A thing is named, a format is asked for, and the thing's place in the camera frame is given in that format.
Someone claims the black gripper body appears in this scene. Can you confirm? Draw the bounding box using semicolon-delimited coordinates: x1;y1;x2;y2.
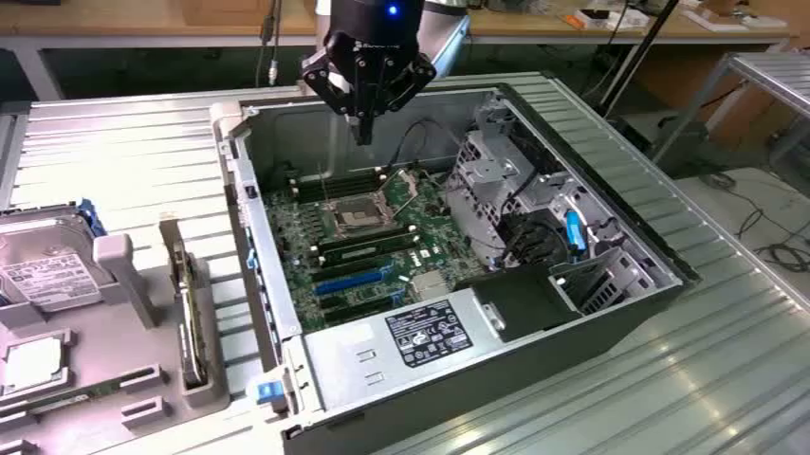
320;0;426;62

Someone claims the black fan graphics card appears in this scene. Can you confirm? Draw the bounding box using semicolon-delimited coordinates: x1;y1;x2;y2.
158;217;210;383

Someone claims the silver disk bay cage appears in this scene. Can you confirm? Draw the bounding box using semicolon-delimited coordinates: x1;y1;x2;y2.
442;127;576;269

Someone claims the metal socket cover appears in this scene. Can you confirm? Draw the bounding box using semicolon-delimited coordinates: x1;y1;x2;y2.
377;168;424;209

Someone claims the thin locking lever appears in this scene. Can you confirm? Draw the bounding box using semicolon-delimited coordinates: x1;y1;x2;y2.
389;189;417;223
316;160;332;210

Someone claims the CPU socket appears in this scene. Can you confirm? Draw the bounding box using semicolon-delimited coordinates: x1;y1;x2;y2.
322;193;398;238

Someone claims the orange white small box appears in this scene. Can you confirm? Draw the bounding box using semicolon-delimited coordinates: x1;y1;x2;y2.
562;8;651;32

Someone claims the green motherboard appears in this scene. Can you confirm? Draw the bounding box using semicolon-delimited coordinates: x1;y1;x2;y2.
258;165;482;333

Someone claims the wooden desk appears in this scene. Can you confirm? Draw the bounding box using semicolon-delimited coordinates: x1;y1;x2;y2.
0;0;800;103

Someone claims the black tripod pole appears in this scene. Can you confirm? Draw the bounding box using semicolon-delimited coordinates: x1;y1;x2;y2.
598;0;683;113

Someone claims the green RAM stick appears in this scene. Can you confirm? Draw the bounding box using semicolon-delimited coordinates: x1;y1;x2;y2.
320;234;420;264
0;378;123;418

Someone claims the long black expansion slot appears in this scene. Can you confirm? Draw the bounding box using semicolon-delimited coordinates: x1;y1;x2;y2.
308;255;381;283
320;293;398;314
324;305;396;329

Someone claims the brown wooden cabinet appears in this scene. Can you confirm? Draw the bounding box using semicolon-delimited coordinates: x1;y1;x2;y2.
632;45;791;148

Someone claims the open black PC case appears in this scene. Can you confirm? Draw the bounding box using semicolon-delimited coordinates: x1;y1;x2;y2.
209;70;703;455

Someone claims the blue expansion slot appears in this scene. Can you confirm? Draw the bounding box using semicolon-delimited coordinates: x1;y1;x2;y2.
313;267;393;298

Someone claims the silver chipset heatsink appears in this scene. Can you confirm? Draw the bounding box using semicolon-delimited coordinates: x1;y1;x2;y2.
410;272;454;300

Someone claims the blue disk carrier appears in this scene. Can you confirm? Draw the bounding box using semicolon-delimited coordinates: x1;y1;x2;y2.
73;197;111;238

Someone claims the white booklet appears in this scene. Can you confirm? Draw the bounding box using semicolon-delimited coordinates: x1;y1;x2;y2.
680;7;749;33

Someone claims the black plastic air shroud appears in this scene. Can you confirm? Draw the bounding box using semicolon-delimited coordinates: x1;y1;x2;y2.
454;263;581;345

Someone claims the silver power supply unit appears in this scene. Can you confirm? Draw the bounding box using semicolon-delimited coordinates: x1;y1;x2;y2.
301;286;512;413

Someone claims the silver hard disk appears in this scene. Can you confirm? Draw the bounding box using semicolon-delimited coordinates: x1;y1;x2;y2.
0;204;107;314

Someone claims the grey parts rack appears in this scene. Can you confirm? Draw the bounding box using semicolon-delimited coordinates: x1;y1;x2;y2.
0;231;234;455

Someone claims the blue case latch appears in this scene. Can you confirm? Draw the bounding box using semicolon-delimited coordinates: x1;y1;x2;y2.
253;378;284;407

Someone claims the silver CPU chip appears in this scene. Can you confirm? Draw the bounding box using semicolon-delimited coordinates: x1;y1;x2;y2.
3;338;65;394

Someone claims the thin cable with metal plug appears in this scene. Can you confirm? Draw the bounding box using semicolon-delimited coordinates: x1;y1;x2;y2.
268;0;284;86

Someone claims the black looped wire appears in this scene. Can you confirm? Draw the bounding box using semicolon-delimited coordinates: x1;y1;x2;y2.
390;118;465;167

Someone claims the thick black camera cable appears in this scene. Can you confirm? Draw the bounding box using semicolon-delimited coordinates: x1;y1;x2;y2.
258;0;281;48

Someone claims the perforated metal bracket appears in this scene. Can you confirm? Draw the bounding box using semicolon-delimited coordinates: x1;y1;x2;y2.
548;246;665;317

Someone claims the aluminium frame table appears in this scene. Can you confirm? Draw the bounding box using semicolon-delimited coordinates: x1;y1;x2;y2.
651;50;810;167

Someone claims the black cable bundle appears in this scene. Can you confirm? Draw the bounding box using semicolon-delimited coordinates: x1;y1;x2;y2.
737;187;810;274

